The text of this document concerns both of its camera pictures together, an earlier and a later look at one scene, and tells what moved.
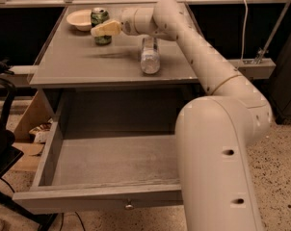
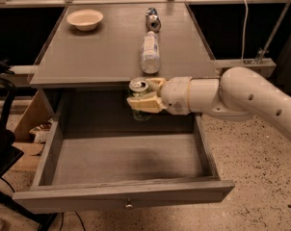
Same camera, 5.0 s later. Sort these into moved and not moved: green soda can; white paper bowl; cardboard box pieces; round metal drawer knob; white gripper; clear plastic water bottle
Moved: white gripper; green soda can
Not moved: clear plastic water bottle; round metal drawer knob; cardboard box pieces; white paper bowl
